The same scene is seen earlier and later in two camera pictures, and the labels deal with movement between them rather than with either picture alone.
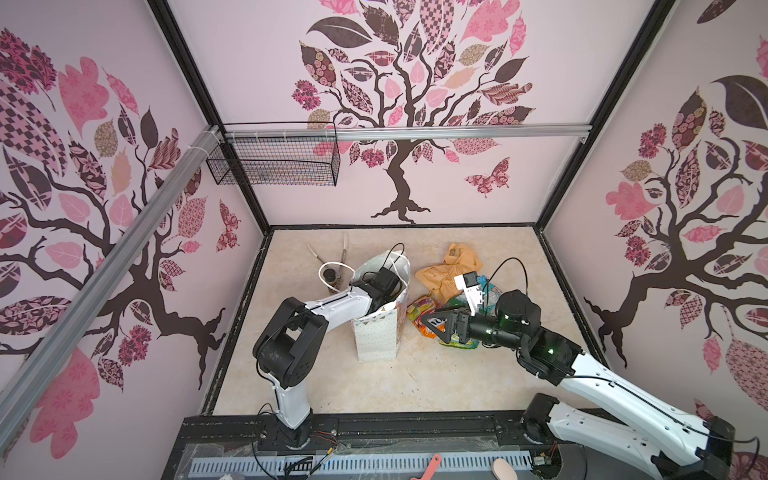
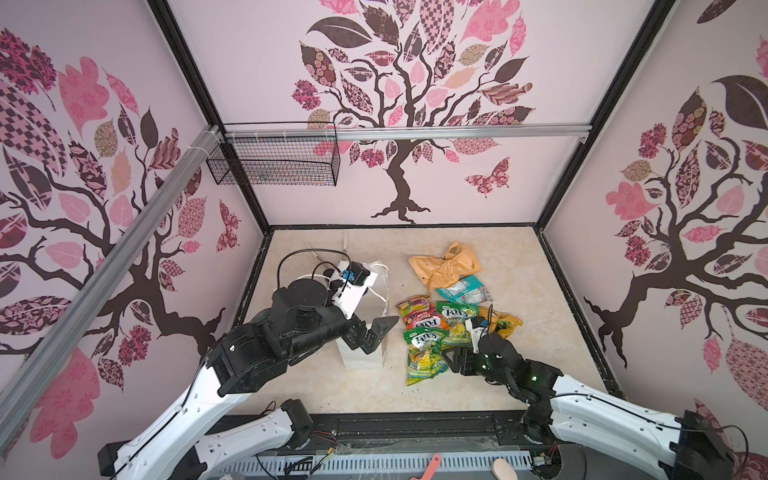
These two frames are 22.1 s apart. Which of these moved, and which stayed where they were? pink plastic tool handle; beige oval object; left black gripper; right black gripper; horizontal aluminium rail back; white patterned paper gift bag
Moved: white patterned paper gift bag; left black gripper; right black gripper
Stayed: beige oval object; pink plastic tool handle; horizontal aluminium rail back
